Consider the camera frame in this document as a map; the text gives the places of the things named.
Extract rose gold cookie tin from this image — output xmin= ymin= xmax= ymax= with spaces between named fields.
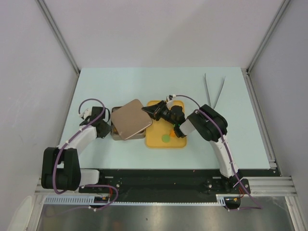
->
xmin=110 ymin=106 xmax=146 ymax=141

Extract white cable duct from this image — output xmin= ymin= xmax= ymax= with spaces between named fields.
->
xmin=43 ymin=194 xmax=241 ymax=206

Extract orange fish shaped cookie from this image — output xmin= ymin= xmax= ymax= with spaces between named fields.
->
xmin=169 ymin=130 xmax=176 ymax=137

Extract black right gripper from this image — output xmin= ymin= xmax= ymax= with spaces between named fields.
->
xmin=142 ymin=100 xmax=177 ymax=126

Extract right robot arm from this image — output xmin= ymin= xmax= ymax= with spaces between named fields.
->
xmin=142 ymin=101 xmax=240 ymax=193

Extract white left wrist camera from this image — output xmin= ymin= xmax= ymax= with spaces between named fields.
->
xmin=79 ymin=108 xmax=92 ymax=120

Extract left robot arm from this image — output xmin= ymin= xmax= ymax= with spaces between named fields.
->
xmin=41 ymin=106 xmax=111 ymax=194

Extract rose gold tin lid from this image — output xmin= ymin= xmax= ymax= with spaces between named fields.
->
xmin=110 ymin=98 xmax=154 ymax=141

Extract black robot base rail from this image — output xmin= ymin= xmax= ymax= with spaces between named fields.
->
xmin=79 ymin=169 xmax=250 ymax=203

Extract green cookie front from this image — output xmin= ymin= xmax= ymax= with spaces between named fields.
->
xmin=162 ymin=134 xmax=171 ymax=143

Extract yellow plastic tray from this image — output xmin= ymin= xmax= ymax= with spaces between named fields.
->
xmin=144 ymin=100 xmax=188 ymax=150

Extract metal tongs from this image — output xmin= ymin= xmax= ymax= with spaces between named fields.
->
xmin=204 ymin=73 xmax=226 ymax=109

